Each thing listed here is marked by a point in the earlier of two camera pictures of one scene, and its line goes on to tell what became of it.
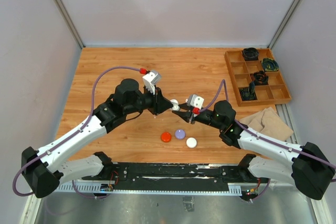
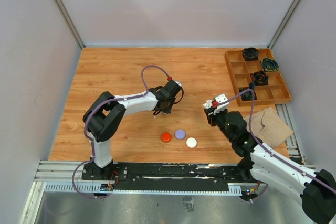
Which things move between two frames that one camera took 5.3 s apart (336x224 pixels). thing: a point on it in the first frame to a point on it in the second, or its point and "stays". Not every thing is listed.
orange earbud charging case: x=166 y=137 stays
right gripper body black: x=193 y=118 to x=218 y=119
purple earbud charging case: x=180 y=134 stays
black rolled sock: x=250 y=54 stays
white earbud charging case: x=191 y=142 stays
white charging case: x=176 y=106 to x=208 y=104
